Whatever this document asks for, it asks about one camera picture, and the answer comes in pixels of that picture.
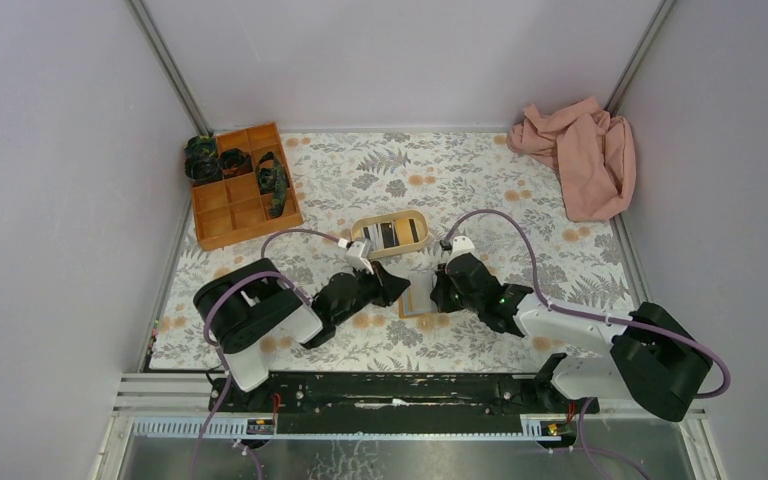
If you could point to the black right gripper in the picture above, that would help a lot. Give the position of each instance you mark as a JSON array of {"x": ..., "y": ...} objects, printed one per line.
[{"x": 450, "y": 285}]

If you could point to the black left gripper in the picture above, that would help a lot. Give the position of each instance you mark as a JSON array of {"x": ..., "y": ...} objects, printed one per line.
[{"x": 376, "y": 285}]

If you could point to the yellow leather card holder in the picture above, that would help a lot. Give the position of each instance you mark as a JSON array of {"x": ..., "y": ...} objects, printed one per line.
[{"x": 416, "y": 299}]

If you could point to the grey card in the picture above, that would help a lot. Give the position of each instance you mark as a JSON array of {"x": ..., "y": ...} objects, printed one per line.
[{"x": 372, "y": 233}]

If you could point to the orange card with black stripe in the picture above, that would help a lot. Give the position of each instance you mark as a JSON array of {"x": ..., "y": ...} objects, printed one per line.
[{"x": 406, "y": 231}]

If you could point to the beige oval plastic tray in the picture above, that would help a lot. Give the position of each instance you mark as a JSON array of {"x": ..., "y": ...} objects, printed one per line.
[{"x": 390, "y": 244}]

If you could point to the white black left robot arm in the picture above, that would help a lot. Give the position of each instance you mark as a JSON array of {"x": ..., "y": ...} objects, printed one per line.
[{"x": 239, "y": 309}]

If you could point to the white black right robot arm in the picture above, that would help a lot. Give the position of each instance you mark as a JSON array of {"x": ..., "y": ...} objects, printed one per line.
[{"x": 645, "y": 356}]

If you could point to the floral patterned table mat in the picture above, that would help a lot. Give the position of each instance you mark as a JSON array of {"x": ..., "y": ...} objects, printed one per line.
[{"x": 509, "y": 205}]

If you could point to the orange compartment organizer tray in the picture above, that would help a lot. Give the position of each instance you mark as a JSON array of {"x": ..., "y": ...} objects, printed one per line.
[{"x": 241, "y": 186}]

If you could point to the pink crumpled cloth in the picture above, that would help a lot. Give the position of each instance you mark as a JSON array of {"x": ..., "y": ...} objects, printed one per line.
[{"x": 591, "y": 151}]

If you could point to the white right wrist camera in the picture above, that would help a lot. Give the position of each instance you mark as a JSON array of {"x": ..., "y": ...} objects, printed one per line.
[{"x": 455, "y": 246}]

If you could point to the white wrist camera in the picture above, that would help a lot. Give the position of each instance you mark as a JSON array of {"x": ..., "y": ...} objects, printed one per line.
[
  {"x": 356, "y": 253},
  {"x": 455, "y": 246}
]

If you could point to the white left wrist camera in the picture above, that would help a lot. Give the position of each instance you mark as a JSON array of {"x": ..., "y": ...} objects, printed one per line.
[{"x": 356, "y": 253}]

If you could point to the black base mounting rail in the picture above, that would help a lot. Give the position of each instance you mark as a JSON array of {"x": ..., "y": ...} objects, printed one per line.
[{"x": 303, "y": 403}]

